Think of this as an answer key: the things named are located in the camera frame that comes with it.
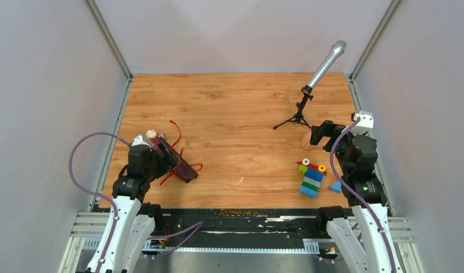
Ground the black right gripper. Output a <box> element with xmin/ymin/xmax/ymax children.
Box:
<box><xmin>309</xmin><ymin>119</ymin><xmax>360</xmax><ymax>173</ymax></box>

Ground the silver microphone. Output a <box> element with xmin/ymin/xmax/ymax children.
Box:
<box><xmin>303</xmin><ymin>40</ymin><xmax>347</xmax><ymax>94</ymax></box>

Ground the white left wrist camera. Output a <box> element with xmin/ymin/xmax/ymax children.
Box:
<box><xmin>130</xmin><ymin>134</ymin><xmax>150</xmax><ymax>148</ymax></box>

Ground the colourful toy block stack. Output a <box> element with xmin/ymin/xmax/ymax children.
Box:
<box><xmin>297</xmin><ymin>158</ymin><xmax>327</xmax><ymax>198</ymax></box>

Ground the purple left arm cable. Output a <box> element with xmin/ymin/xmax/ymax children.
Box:
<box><xmin>68</xmin><ymin>131</ymin><xmax>132</xmax><ymax>273</ymax></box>

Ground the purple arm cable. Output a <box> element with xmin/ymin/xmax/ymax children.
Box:
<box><xmin>330</xmin><ymin>119</ymin><xmax>397</xmax><ymax>273</ymax></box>
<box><xmin>68</xmin><ymin>131</ymin><xmax>132</xmax><ymax>273</ymax></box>

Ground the maroon flower bouquet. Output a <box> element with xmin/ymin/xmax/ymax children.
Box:
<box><xmin>145</xmin><ymin>130</ymin><xmax>198</xmax><ymax>185</ymax></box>

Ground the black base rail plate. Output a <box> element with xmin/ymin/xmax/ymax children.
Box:
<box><xmin>151</xmin><ymin>208</ymin><xmax>332</xmax><ymax>250</ymax></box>

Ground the pink ribbed vase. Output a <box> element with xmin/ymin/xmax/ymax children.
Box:
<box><xmin>301</xmin><ymin>129</ymin><xmax>314</xmax><ymax>151</ymax></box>

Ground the red ribbon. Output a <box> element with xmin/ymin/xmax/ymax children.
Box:
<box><xmin>159</xmin><ymin>119</ymin><xmax>203</xmax><ymax>186</ymax></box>

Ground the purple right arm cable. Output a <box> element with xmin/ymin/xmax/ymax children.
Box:
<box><xmin>330</xmin><ymin>119</ymin><xmax>397</xmax><ymax>273</ymax></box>

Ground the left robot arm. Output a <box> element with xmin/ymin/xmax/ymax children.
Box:
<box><xmin>85</xmin><ymin>134</ymin><xmax>181</xmax><ymax>272</ymax></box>

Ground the blue triangular toy block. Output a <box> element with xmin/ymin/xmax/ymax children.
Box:
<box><xmin>329</xmin><ymin>181</ymin><xmax>342</xmax><ymax>193</ymax></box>

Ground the black tripod stand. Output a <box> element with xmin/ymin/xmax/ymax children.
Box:
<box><xmin>273</xmin><ymin>85</ymin><xmax>313</xmax><ymax>130</ymax></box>

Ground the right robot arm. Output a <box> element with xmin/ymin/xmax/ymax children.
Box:
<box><xmin>310</xmin><ymin>115</ymin><xmax>402</xmax><ymax>272</ymax></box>

